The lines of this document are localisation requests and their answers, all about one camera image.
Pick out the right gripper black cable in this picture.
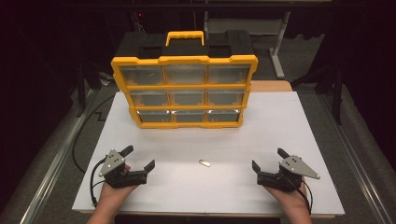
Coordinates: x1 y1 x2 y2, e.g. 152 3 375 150
288 176 314 216

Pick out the black floor cable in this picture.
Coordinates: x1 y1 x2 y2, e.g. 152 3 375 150
71 93 117 175

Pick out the yellow black organizer box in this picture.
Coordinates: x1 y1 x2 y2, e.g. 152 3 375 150
110 30 260 130

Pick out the white board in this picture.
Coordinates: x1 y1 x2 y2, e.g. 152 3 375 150
72 91 346 217

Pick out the aluminium rail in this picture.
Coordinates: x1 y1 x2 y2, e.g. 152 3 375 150
18 88 101 224
316 91 396 224

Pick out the white metal stand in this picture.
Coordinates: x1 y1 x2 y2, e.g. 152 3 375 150
204 10 292 80

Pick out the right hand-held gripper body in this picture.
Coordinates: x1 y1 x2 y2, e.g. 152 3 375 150
256 154 321 193

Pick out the person's right hand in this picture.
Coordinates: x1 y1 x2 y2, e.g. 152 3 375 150
263 182 310 212

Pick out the clear plastic drawer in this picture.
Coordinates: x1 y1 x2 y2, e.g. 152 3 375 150
207 64 251 85

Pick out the dark stand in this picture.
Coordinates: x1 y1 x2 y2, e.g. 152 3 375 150
76 60 104 119

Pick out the person's left hand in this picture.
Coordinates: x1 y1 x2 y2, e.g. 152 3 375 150
98 163 138 208

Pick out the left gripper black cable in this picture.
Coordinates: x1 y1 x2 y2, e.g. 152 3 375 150
89 157 108 208

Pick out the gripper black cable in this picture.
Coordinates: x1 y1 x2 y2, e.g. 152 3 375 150
288 176 314 216
89 157 108 208

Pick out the set of clear drawers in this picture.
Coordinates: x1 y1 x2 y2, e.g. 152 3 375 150
120 63 247 123

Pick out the wooden table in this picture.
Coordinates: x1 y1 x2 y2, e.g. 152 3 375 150
78 79 345 218

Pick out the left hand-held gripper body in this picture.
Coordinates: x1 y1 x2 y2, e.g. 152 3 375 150
98 148 148 189

